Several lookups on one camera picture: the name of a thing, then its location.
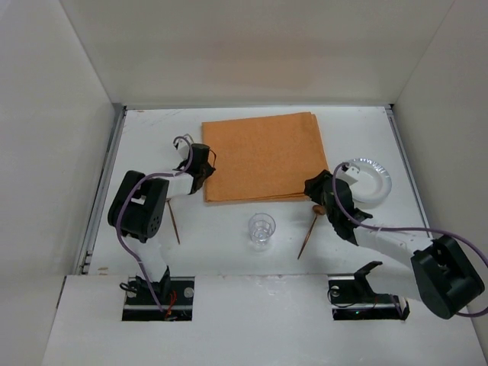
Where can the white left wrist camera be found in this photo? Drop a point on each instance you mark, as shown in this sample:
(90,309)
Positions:
(182,145)

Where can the left aluminium table rail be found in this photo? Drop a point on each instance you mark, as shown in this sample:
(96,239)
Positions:
(87,243)

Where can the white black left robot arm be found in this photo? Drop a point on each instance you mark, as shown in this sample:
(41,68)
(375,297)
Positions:
(138,206)

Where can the clear plastic cup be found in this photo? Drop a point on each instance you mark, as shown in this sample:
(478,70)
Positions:
(261,227)

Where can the aluminium table rail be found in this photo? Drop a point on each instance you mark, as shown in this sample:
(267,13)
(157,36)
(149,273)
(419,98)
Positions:
(87,243)
(396,133)

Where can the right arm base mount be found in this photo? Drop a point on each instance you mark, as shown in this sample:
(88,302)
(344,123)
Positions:
(352,298)

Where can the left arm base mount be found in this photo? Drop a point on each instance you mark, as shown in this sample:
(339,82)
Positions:
(175,300)

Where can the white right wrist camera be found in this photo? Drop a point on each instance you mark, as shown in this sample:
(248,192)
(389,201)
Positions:
(350,174)

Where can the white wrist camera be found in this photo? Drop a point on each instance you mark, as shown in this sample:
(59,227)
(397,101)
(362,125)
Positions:
(350,174)
(182,145)

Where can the orange cloth napkin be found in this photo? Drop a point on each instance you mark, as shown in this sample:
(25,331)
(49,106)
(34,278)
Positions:
(263,158)

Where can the white paper plate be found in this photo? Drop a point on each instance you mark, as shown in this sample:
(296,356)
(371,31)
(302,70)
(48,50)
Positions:
(375,183)

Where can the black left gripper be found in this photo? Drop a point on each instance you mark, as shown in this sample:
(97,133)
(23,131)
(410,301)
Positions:
(203,168)

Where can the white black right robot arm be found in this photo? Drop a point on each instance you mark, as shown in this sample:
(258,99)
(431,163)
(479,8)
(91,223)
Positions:
(434,271)

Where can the right aluminium table rail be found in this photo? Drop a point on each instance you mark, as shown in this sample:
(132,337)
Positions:
(396,133)

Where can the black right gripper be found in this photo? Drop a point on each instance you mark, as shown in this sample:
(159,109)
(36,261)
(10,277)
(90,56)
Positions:
(320,187)

